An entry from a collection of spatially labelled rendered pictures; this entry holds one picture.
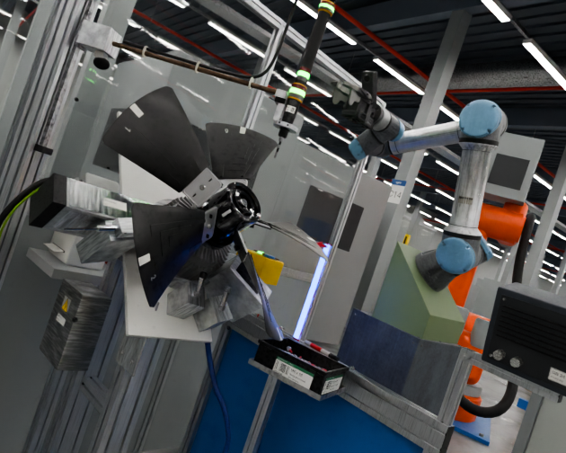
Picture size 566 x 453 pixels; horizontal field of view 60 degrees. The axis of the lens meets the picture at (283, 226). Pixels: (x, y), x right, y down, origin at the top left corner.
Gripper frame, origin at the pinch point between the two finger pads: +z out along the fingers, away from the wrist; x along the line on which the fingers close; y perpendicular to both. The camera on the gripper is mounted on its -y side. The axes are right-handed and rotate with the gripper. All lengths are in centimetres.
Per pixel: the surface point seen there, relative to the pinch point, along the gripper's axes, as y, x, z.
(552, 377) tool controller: 59, -73, -17
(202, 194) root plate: 46, 3, 32
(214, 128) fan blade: 25.5, 22.8, 21.6
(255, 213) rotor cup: 46, -7, 21
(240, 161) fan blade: 32.9, 9.5, 18.7
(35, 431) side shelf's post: 138, 53, 29
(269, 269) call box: 62, 21, -19
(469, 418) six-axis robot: 156, 60, -371
